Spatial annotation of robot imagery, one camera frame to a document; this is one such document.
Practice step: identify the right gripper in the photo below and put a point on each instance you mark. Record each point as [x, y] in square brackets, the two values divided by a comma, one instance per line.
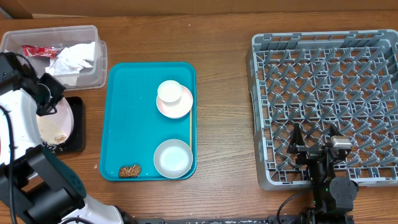
[296, 141]

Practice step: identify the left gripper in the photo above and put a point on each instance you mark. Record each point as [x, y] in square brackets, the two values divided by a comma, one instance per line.
[58, 89]

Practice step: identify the large pink plate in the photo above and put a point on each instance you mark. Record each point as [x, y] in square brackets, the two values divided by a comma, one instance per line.
[63, 117]

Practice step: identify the white napkin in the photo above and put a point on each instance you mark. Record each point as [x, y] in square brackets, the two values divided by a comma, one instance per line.
[79, 55]
[59, 67]

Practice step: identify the rice pile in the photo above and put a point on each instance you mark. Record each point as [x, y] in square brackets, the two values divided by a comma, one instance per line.
[50, 131]

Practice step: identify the red snack wrapper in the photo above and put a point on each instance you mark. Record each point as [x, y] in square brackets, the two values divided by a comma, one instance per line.
[35, 51]

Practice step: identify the brown food piece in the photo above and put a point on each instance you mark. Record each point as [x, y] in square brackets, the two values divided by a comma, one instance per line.
[130, 171]

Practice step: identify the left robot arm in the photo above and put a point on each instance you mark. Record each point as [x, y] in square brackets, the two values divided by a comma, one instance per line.
[36, 185]

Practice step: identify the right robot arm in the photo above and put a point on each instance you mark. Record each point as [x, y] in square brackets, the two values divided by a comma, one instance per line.
[333, 196]

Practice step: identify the grey dishwasher rack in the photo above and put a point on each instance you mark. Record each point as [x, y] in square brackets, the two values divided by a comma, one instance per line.
[346, 79]

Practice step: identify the clear plastic bin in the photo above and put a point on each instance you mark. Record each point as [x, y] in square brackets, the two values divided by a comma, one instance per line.
[62, 37]

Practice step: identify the black rectangular tray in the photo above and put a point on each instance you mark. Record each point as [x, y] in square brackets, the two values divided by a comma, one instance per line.
[77, 140]

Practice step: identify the teal serving tray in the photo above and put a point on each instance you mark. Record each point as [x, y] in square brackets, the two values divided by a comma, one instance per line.
[133, 126]

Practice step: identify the small white cup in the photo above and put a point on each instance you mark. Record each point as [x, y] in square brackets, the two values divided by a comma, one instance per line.
[169, 91]

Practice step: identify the wooden chopstick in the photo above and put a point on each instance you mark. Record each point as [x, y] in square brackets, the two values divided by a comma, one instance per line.
[190, 130]

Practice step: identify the pink saucer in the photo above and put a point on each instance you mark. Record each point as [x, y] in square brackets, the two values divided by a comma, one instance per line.
[180, 108]

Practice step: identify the grey small bowl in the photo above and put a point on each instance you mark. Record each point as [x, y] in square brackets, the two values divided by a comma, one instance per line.
[173, 159]

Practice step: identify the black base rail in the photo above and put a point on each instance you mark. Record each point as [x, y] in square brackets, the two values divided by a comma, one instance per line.
[268, 220]

